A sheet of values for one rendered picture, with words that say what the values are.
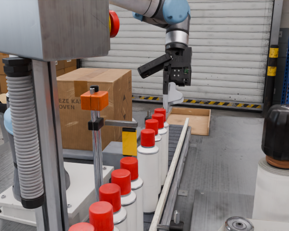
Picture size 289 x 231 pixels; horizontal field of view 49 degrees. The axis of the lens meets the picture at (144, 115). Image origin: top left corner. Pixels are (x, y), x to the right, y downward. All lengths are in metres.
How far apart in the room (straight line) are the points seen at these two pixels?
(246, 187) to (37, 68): 0.75
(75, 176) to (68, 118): 0.33
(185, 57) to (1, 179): 0.71
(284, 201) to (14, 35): 0.53
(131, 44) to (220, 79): 1.48
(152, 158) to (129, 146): 0.10
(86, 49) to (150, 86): 4.78
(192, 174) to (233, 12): 3.90
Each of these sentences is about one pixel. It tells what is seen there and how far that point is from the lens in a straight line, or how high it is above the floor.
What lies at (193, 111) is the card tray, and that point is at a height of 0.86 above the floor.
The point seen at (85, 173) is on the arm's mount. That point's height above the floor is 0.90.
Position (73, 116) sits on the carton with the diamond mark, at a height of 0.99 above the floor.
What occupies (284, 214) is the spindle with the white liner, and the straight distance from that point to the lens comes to 0.68.
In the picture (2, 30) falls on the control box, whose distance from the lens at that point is 0.49.
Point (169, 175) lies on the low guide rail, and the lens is 0.91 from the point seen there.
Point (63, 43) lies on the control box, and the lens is 0.39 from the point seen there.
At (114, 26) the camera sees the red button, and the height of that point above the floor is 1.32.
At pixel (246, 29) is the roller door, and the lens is 4.83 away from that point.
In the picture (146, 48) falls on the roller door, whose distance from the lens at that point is 5.11.
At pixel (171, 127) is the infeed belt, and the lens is 1.40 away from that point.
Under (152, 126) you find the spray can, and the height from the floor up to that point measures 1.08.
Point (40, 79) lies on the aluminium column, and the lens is 0.55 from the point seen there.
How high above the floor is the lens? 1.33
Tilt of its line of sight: 17 degrees down
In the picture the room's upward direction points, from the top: straight up
